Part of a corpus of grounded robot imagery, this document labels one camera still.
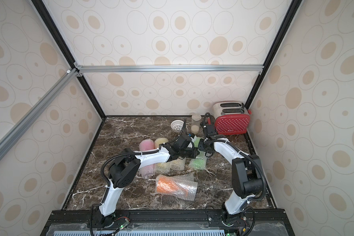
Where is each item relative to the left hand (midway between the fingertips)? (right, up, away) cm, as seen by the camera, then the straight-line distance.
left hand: (205, 154), depth 87 cm
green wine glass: (-4, -5, -2) cm, 6 cm away
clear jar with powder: (-4, +17, +22) cm, 28 cm away
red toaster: (+19, +23, +10) cm, 32 cm away
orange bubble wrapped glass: (-15, -15, -10) cm, 23 cm away
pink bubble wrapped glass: (-36, +5, +7) cm, 37 cm away
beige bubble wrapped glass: (-16, -6, -1) cm, 17 cm away
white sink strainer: (-17, +18, +26) cm, 36 cm away
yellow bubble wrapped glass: (-25, -8, -2) cm, 26 cm away
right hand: (+3, +4, +7) cm, 9 cm away
